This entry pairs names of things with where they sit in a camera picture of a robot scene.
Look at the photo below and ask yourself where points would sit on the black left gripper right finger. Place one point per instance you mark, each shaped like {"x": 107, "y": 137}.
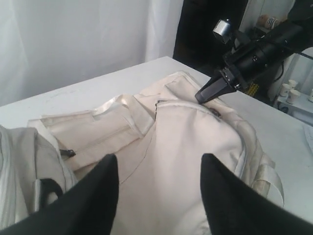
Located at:
{"x": 233, "y": 208}

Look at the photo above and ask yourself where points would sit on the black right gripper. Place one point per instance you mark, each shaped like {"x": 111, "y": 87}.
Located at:
{"x": 243, "y": 66}

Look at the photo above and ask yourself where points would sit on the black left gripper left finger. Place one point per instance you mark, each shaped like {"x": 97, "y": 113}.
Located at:
{"x": 88, "y": 208}

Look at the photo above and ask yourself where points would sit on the cream fabric duffel bag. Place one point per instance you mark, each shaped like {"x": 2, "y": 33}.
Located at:
{"x": 158, "y": 137}

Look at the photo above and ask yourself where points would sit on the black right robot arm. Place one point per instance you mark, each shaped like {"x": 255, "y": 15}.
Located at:
{"x": 297, "y": 28}

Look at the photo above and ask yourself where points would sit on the white paper cup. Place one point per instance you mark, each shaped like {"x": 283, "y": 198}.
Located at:
{"x": 292, "y": 83}
{"x": 293, "y": 96}
{"x": 285, "y": 88}

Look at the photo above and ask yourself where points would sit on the white backdrop curtain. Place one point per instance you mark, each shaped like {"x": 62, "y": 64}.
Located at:
{"x": 49, "y": 44}

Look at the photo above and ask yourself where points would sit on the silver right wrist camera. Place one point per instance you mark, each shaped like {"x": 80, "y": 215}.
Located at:
{"x": 222, "y": 31}

